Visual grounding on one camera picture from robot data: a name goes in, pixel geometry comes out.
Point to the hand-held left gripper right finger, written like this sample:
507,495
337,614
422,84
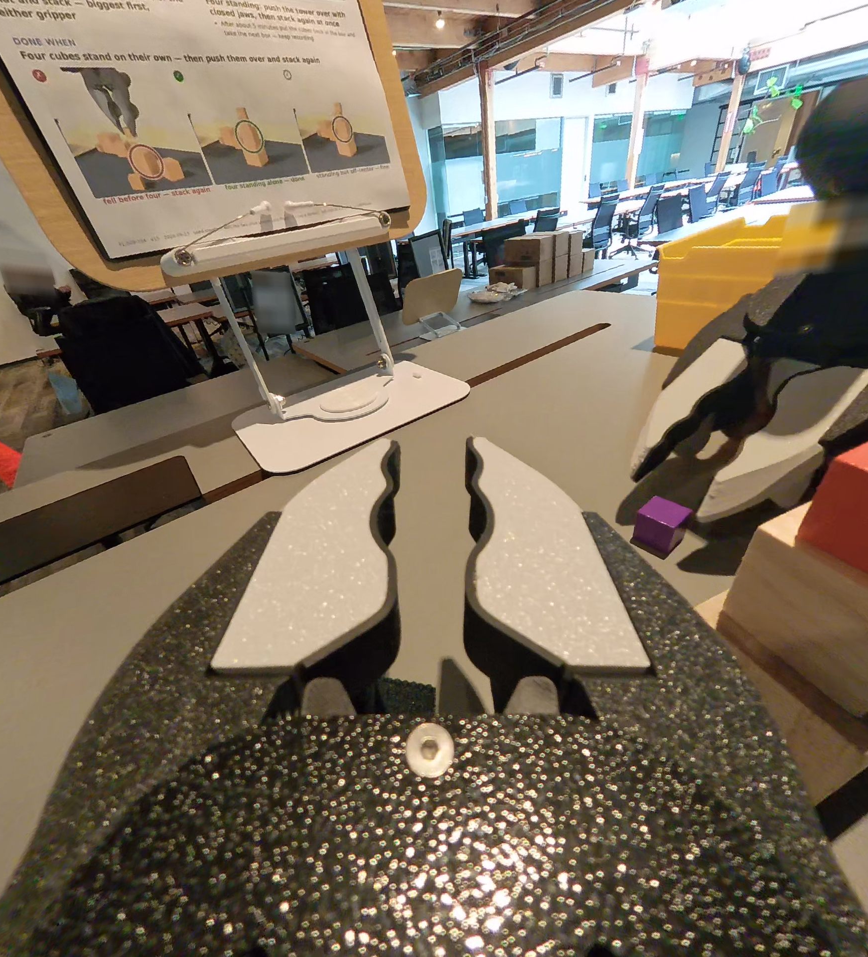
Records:
546,576

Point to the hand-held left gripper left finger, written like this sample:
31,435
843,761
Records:
314,568

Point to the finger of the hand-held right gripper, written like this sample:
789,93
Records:
770,471
688,396

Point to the red wooden cube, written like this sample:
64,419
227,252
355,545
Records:
867,508

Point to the small purple cube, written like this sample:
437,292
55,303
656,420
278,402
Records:
662,523

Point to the medium light wooden cube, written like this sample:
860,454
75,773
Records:
815,620

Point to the large wooden cube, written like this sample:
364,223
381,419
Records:
793,718

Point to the yellow plastic bin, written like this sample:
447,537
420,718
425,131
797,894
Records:
692,299

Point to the row of black office chairs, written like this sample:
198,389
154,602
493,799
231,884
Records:
606,217

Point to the row of long office tables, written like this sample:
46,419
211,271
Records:
703,191

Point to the stack of cardboard boxes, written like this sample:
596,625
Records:
531,250

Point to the white crumpled paper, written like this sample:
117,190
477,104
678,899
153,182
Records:
494,294

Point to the green hanging decoration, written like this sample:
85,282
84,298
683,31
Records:
778,90

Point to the dark brown panel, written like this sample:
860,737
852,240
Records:
68,516

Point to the small wooden document stand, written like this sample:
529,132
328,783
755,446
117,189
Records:
434,291

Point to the black framed sign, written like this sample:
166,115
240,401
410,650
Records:
277,295
423,258

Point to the black office chair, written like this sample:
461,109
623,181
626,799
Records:
124,348

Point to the wooden board document stand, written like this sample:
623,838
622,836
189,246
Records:
8,172

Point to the printed instruction sheet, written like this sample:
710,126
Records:
180,82

